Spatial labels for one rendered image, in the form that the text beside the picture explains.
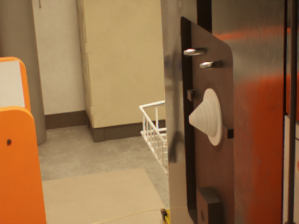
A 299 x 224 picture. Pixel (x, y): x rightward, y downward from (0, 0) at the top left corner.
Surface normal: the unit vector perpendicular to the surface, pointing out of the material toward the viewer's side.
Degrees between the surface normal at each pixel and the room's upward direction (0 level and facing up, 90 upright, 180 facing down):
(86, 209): 0
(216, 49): 90
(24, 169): 90
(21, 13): 90
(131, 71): 90
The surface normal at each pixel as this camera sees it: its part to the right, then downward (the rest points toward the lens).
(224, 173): -0.98, 0.12
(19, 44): 0.33, 0.29
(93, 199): -0.05, -0.94
